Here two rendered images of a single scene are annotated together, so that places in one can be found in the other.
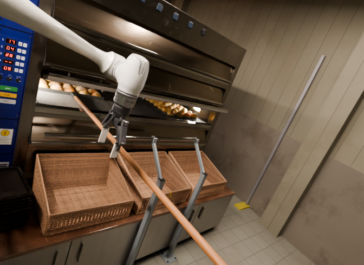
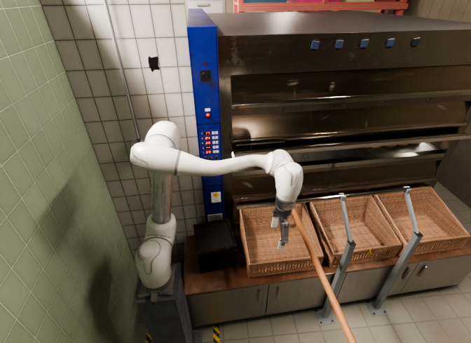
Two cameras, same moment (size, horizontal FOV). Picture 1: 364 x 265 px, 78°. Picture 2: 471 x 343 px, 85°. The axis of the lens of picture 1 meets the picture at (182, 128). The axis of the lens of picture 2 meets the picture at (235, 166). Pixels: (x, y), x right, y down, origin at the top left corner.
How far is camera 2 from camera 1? 0.57 m
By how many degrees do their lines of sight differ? 40
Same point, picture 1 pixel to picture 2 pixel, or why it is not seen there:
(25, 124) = (228, 186)
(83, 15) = (256, 90)
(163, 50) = (352, 88)
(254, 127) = not seen: outside the picture
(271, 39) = not seen: outside the picture
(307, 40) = not seen: outside the picture
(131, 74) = (284, 186)
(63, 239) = (262, 282)
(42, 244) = (247, 283)
